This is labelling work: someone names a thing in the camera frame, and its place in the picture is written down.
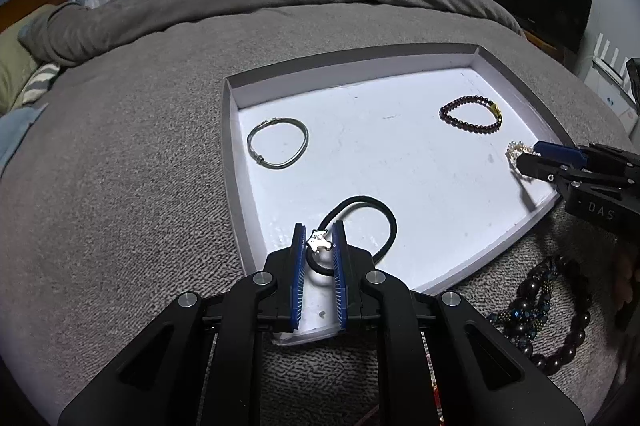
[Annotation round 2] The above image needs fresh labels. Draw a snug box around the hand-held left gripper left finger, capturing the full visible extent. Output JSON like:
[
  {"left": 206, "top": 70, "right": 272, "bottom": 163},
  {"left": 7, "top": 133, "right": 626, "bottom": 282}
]
[{"left": 57, "top": 223, "right": 307, "bottom": 426}]

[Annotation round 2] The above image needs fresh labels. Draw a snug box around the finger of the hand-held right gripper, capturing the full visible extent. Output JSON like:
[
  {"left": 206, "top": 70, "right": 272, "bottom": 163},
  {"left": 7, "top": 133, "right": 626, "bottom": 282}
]
[
  {"left": 532, "top": 141, "right": 587, "bottom": 166},
  {"left": 516, "top": 151, "right": 577, "bottom": 184}
]

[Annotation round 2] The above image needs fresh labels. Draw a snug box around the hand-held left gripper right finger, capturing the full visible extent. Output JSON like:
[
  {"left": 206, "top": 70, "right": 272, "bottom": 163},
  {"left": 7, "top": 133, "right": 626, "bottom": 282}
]
[{"left": 332, "top": 221, "right": 586, "bottom": 426}]

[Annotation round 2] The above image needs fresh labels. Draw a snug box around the black hair tie with charm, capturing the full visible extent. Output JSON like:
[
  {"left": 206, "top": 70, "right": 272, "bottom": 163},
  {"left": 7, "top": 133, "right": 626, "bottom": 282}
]
[{"left": 304, "top": 195, "right": 397, "bottom": 279}]

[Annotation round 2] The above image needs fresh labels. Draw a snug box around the grey cardboard tray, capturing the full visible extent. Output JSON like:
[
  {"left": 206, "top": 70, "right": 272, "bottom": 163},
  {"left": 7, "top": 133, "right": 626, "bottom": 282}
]
[{"left": 221, "top": 42, "right": 576, "bottom": 347}]

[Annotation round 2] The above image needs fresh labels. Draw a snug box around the large black bead bracelet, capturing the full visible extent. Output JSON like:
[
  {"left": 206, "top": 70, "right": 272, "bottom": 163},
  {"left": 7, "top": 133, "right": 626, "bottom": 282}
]
[{"left": 515, "top": 256, "right": 595, "bottom": 377}]

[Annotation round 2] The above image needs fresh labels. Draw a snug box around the blue bead bracelet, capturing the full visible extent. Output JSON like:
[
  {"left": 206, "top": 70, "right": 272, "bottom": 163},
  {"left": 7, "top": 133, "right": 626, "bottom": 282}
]
[{"left": 487, "top": 255, "right": 568, "bottom": 357}]

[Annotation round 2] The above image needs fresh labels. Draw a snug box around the person's right hand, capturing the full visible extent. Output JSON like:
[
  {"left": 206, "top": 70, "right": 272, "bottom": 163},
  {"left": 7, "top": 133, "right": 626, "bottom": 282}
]
[{"left": 617, "top": 253, "right": 640, "bottom": 309}]

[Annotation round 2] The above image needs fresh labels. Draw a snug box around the white cabinet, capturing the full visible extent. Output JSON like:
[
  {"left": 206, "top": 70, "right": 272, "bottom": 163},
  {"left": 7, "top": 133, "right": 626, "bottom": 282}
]
[{"left": 582, "top": 56, "right": 640, "bottom": 133}]

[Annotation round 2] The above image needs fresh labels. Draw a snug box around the white router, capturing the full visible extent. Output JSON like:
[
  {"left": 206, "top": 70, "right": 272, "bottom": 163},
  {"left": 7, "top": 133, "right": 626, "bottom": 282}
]
[{"left": 592, "top": 34, "right": 637, "bottom": 82}]

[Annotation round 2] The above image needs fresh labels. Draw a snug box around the wooden television stand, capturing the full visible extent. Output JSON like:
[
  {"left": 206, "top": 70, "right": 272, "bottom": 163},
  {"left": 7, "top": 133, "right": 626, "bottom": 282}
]
[{"left": 522, "top": 29, "right": 567, "bottom": 58}]

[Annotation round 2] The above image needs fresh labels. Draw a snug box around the silver bangle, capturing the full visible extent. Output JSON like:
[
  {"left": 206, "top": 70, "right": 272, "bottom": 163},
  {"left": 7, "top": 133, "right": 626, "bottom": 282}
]
[{"left": 247, "top": 118, "right": 309, "bottom": 168}]

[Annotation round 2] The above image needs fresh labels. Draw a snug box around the blue cloth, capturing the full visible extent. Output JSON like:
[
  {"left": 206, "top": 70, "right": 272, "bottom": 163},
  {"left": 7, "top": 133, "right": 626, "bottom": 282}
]
[{"left": 0, "top": 103, "right": 49, "bottom": 177}]

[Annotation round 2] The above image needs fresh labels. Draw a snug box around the striped pillow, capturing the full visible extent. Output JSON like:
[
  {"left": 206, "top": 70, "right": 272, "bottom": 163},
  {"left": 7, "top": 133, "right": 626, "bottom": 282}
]
[{"left": 22, "top": 61, "right": 62, "bottom": 104}]

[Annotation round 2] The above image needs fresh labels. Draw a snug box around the green pillow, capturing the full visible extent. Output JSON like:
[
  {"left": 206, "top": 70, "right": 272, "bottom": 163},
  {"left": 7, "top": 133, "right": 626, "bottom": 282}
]
[{"left": 0, "top": 4, "right": 61, "bottom": 114}]

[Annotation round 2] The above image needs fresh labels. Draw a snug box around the wooden headboard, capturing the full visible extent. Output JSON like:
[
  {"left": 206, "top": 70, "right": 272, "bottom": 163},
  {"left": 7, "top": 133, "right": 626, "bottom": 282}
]
[{"left": 0, "top": 0, "right": 69, "bottom": 34}]

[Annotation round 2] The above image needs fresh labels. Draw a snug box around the dark red bead bracelet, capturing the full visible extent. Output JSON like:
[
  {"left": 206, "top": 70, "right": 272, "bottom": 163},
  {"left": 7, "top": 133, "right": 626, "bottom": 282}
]
[{"left": 440, "top": 95, "right": 502, "bottom": 135}]

